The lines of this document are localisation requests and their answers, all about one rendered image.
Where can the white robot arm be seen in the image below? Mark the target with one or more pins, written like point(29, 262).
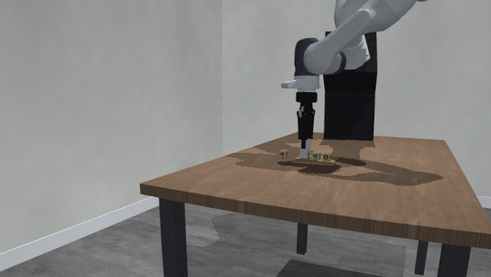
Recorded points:
point(343, 47)

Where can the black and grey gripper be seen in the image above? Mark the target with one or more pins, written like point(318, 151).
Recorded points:
point(305, 119)

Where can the tan flat mat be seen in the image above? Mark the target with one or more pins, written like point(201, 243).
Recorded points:
point(311, 161)

